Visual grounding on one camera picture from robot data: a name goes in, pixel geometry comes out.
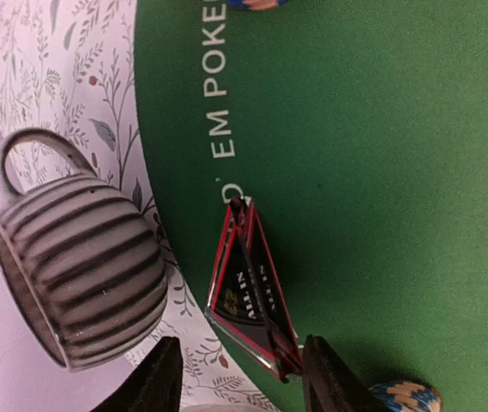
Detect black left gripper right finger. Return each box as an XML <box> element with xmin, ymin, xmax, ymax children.
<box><xmin>302</xmin><ymin>336</ymin><xmax>389</xmax><ymax>412</ymax></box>

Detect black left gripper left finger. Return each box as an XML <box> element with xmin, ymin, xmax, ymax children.
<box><xmin>92</xmin><ymin>336</ymin><xmax>183</xmax><ymax>412</ymax></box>

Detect blue peach chip stack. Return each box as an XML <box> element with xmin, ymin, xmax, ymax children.
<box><xmin>370</xmin><ymin>380</ymin><xmax>443</xmax><ymax>412</ymax></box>
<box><xmin>226</xmin><ymin>0</ymin><xmax>287</xmax><ymax>11</ymax></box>

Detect triangular all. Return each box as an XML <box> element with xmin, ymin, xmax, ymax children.
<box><xmin>205</xmin><ymin>197</ymin><xmax>303</xmax><ymax>383</ymax></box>

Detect green round poker mat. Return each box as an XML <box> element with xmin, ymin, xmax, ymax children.
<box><xmin>135</xmin><ymin>1</ymin><xmax>488</xmax><ymax>411</ymax></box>

